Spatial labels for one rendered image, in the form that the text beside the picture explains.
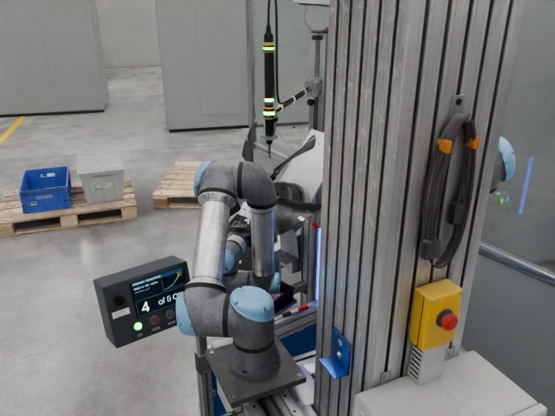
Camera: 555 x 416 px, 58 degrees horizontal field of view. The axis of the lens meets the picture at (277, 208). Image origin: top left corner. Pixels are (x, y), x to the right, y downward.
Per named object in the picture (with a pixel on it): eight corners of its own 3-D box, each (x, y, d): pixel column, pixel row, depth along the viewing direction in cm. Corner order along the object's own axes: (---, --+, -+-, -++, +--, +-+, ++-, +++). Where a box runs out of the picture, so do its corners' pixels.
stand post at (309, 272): (304, 359, 296) (309, 177, 248) (313, 367, 289) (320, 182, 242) (297, 361, 293) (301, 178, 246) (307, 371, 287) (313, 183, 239)
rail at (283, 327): (377, 288, 224) (379, 272, 221) (384, 292, 221) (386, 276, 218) (195, 369, 177) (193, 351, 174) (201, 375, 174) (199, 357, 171)
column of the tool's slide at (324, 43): (305, 321, 329) (314, 31, 255) (317, 323, 327) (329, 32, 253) (302, 326, 324) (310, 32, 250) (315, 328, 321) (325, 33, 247)
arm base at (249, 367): (289, 372, 140) (290, 343, 135) (239, 389, 134) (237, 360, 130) (268, 340, 152) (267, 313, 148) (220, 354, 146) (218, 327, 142)
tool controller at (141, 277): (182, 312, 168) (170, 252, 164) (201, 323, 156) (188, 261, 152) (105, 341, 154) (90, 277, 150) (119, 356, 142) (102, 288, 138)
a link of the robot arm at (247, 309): (272, 351, 133) (272, 309, 127) (223, 348, 134) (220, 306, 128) (276, 323, 144) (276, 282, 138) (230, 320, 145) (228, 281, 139)
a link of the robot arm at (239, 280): (247, 302, 173) (246, 275, 168) (215, 300, 173) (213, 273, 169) (249, 290, 180) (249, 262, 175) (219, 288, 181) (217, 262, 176)
